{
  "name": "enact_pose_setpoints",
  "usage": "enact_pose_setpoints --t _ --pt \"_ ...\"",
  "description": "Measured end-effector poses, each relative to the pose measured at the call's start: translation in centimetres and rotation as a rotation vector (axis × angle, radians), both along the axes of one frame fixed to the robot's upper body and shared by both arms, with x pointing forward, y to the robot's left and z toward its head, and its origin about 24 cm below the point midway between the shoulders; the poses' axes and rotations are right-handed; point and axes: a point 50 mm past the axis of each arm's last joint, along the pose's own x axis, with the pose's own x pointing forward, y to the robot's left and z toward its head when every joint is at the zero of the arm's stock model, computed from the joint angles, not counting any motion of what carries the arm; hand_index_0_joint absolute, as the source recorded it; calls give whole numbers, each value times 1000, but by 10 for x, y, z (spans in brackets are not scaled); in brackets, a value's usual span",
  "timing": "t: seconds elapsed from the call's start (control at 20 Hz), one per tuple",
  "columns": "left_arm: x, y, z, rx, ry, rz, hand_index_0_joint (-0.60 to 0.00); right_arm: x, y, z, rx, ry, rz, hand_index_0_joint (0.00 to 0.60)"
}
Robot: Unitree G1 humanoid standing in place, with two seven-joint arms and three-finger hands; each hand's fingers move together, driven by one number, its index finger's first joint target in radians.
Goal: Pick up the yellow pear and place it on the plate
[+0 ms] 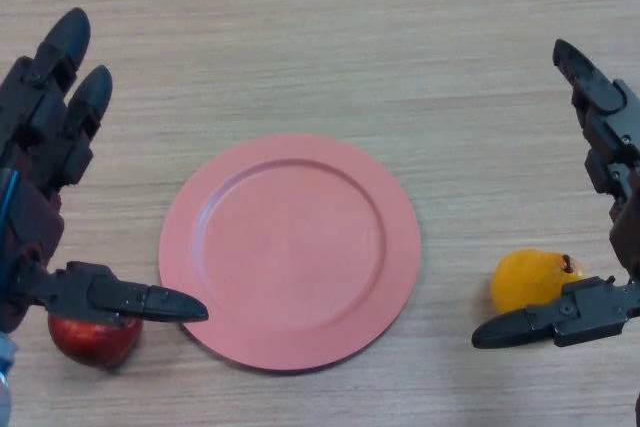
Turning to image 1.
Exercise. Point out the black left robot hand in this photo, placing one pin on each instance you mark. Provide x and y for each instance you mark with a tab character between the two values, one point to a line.
35	227

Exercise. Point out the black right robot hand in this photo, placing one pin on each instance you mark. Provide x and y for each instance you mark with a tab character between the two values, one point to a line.
617	147

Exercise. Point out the yellow pear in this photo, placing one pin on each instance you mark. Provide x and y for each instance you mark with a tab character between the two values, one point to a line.
530	279

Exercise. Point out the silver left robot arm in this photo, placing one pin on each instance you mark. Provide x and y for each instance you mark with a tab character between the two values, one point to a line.
5	382

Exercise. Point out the pink round plate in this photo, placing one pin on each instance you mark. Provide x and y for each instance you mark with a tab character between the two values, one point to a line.
290	252

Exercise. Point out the red apple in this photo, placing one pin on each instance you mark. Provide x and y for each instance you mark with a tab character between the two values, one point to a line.
92	342

